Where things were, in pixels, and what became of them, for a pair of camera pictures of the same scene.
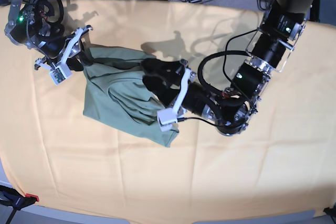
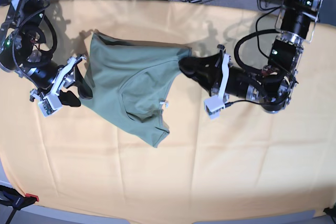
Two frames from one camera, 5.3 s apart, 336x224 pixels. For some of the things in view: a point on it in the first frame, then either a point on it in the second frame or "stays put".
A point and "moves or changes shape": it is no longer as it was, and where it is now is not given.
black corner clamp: (331, 212) stays put
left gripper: (70, 47) → (62, 76)
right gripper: (194, 99) → (234, 81)
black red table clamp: (13, 198) stays put
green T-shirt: (117, 96) moves or changes shape
